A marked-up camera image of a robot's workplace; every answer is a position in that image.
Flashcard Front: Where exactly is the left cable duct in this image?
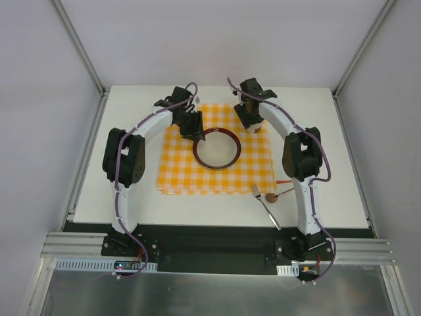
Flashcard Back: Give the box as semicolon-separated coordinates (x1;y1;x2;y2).
55;259;158;273

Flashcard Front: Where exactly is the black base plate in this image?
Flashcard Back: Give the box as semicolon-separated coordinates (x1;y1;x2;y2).
101;224;334;275

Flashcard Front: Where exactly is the right cable duct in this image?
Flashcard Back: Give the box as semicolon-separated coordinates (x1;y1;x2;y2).
276;264;299;277

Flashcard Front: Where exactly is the left frame post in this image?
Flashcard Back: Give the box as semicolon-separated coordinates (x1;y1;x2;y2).
49;0;107;97

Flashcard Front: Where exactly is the right frame post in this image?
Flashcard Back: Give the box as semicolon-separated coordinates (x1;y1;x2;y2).
332;0;399;99

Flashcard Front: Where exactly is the copper spoon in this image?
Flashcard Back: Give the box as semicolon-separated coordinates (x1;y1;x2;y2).
265;188;295;203

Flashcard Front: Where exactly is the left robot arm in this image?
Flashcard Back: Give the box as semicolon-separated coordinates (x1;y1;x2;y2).
102;82;205;256

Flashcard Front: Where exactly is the cable duct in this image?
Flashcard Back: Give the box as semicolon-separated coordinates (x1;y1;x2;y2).
276;264;299;277
55;259;158;273

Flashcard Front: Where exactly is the silver fork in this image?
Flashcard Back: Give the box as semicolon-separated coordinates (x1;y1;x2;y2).
251;184;282;231

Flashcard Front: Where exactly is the frame post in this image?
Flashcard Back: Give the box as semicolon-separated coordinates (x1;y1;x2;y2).
49;0;107;97
332;0;399;99

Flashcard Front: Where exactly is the aluminium front rail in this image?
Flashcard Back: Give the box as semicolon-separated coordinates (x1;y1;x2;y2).
41;232;397;267

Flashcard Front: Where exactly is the red rimmed ceramic plate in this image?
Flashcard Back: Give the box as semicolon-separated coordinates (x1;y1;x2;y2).
192;128;242;170

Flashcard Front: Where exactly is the metal cup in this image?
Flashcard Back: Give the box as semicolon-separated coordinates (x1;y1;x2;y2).
249;122;263;134

